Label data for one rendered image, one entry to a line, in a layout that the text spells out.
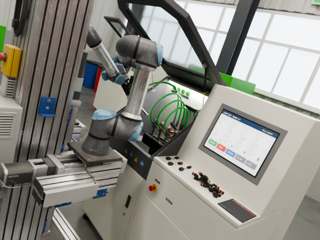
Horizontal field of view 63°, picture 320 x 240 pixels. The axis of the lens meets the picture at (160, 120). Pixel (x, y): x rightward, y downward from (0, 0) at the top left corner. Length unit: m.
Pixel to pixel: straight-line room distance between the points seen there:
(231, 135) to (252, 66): 4.37
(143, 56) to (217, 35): 5.39
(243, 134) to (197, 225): 0.60
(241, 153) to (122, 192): 0.95
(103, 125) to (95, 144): 0.11
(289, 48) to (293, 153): 4.39
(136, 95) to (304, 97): 4.53
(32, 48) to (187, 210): 1.16
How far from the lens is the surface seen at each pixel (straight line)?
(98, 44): 1.80
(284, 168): 1.58
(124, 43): 1.36
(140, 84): 1.35
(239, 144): 1.68
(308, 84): 5.60
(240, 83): 4.76
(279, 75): 5.78
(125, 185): 2.03
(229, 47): 5.91
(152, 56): 1.34
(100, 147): 1.40
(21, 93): 1.34
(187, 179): 1.62
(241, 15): 6.00
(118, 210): 2.15
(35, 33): 1.28
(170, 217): 1.71
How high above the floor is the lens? 1.64
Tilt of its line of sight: 14 degrees down
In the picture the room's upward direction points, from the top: 18 degrees clockwise
